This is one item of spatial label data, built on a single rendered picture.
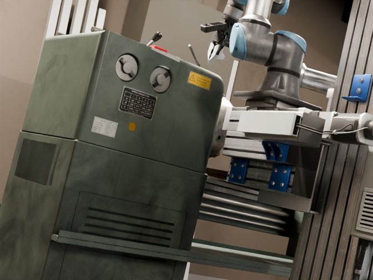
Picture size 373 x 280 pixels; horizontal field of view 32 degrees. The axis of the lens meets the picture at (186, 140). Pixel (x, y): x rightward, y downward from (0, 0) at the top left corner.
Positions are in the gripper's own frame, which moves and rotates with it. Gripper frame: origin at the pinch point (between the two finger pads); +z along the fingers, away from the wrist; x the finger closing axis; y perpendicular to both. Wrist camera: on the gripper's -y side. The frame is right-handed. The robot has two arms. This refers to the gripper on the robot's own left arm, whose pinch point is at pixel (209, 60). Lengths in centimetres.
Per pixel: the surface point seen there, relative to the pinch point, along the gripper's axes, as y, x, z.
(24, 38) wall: 19, 253, 35
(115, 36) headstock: -57, -21, 4
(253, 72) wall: 232, 241, -7
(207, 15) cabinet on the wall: 144, 218, -35
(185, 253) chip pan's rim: -8, -42, 71
